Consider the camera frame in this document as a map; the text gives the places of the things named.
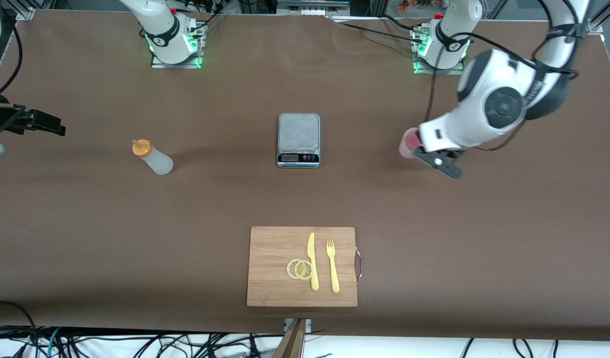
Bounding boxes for translucent sauce bottle orange cap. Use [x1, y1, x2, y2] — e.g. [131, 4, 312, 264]
[132, 139, 174, 176]

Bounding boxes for pink plastic cup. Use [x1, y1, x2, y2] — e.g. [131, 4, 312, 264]
[398, 127, 425, 160]

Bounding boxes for brown table cover sheet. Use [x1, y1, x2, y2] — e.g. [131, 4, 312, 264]
[0, 9, 610, 342]

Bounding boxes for silver digital kitchen scale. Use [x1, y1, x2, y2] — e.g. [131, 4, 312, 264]
[277, 113, 321, 169]

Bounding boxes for wooden cutting board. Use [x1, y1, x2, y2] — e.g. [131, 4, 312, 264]
[247, 226, 362, 307]

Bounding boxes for white power strip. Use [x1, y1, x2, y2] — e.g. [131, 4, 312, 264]
[276, 0, 350, 18]

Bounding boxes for yellow plastic knife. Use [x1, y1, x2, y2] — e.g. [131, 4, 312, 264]
[307, 232, 320, 291]

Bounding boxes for yellow plastic fork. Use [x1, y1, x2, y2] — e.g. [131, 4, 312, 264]
[326, 239, 341, 293]

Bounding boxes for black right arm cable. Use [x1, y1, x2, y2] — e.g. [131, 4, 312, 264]
[0, 25, 27, 145]

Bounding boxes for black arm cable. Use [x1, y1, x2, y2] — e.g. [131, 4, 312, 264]
[424, 32, 581, 122]
[0, 25, 27, 145]

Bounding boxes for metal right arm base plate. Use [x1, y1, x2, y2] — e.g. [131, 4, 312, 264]
[151, 22, 205, 69]

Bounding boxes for teal floor cable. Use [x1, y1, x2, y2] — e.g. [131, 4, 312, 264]
[45, 327, 62, 358]

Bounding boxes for wooden post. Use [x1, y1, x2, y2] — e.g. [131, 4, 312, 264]
[272, 318, 308, 358]

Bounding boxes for black base power cable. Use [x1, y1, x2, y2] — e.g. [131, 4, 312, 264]
[327, 14, 430, 48]

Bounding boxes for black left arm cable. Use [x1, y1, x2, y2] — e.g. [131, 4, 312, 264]
[424, 32, 581, 122]

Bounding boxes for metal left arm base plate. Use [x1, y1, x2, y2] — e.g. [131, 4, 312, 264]
[413, 27, 465, 75]

